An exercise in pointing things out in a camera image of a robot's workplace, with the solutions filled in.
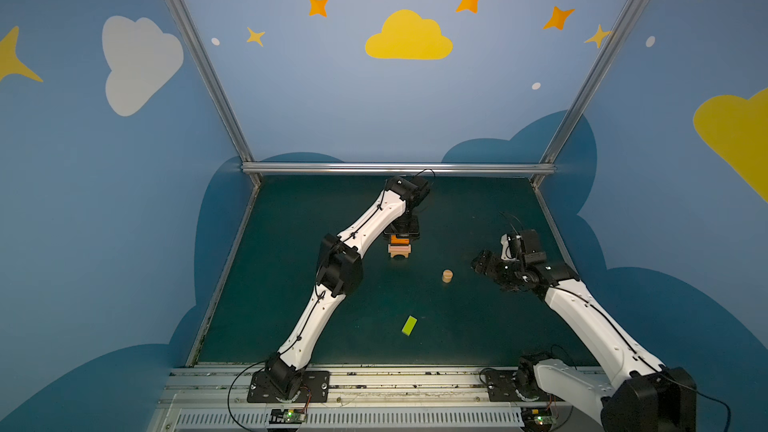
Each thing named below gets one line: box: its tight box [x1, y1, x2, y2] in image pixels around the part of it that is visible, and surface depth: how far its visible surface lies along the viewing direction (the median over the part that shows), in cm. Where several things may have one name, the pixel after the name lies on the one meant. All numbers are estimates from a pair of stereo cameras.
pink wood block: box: [388, 244, 411, 254], surface depth 98 cm
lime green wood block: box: [401, 315, 418, 337], surface depth 86 cm
